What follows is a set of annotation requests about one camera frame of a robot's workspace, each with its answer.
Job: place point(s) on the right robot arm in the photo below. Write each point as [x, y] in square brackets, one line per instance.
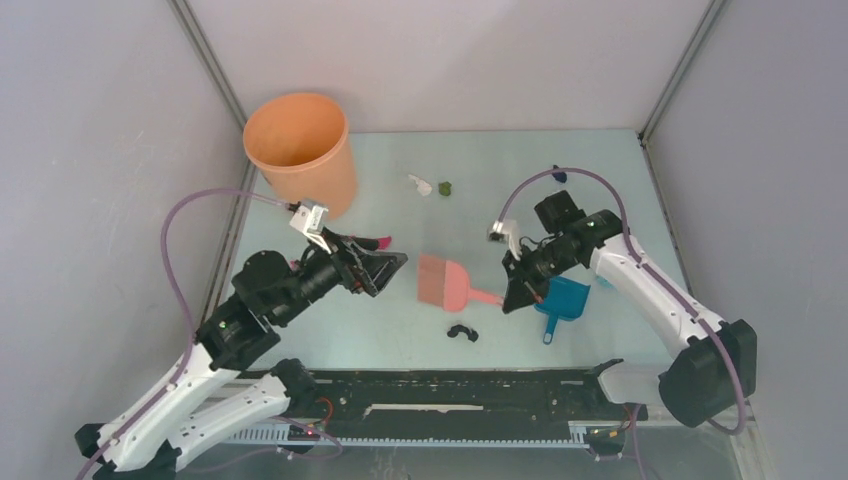
[713, 362]

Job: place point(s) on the orange plastic bucket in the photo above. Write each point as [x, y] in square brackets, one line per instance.
[301, 145]

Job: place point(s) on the black paper scrap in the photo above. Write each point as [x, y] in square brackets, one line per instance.
[457, 330]

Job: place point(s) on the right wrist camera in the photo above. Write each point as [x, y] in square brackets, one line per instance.
[507, 232]

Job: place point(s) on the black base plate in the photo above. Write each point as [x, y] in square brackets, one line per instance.
[459, 406]

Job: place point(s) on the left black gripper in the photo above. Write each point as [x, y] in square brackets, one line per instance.
[367, 271]

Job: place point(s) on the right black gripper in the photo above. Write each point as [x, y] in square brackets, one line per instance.
[521, 290]

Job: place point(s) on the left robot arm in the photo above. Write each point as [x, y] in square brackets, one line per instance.
[252, 331]

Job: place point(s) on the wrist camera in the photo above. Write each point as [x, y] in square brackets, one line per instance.
[308, 218]
[507, 232]

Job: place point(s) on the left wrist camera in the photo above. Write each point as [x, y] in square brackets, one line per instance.
[308, 218]

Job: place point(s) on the pink hand brush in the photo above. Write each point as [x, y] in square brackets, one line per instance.
[447, 284]

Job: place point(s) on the aluminium frame rail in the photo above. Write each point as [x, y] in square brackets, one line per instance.
[442, 407]

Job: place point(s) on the dark blue paper scrap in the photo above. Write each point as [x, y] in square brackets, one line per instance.
[558, 175]

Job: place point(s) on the magenta paper scrap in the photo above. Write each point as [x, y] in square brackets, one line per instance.
[380, 242]

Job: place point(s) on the green paper scrap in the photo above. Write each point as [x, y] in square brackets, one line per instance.
[445, 189]

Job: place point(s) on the white paper scrap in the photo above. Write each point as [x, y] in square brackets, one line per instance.
[422, 187]

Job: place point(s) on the blue plastic dustpan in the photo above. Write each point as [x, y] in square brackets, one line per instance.
[566, 301]

